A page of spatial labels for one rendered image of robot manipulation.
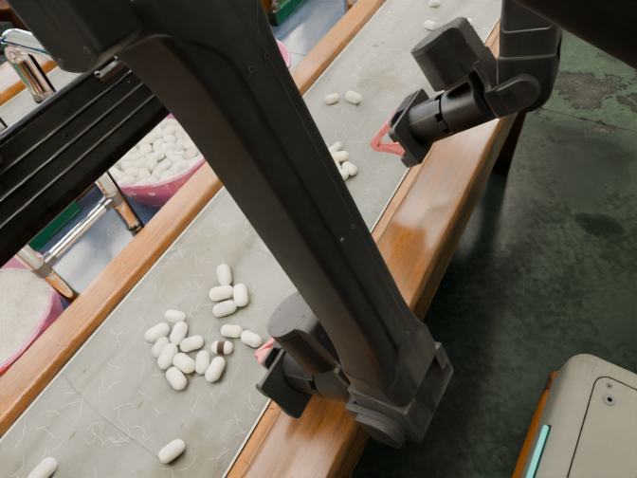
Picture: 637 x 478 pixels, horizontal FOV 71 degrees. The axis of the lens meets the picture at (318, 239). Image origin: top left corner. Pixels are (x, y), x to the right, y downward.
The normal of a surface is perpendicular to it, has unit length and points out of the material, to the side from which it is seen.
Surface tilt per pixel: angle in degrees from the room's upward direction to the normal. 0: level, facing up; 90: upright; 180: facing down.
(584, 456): 0
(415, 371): 67
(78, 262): 0
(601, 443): 0
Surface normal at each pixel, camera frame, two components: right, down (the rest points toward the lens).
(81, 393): -0.10, -0.60
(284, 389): 0.62, -0.10
